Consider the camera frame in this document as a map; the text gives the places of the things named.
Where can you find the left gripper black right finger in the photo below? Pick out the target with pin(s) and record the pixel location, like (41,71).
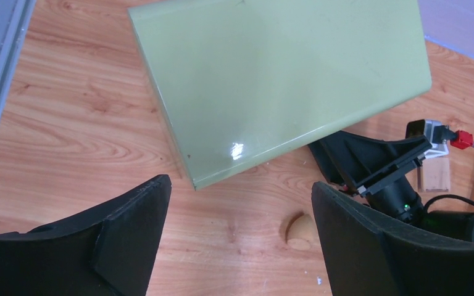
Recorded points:
(369,253)

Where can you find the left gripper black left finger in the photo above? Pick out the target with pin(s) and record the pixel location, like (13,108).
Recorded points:
(108,249)

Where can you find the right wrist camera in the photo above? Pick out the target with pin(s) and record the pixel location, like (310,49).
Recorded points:
(437,133)

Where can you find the green metal drawer cabinet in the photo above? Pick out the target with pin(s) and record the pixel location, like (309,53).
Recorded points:
(242,82)

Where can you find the beige makeup sponge centre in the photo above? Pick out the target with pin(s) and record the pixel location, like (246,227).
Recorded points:
(301,232)

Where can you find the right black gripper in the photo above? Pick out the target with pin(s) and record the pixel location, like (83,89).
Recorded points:
(376,169)

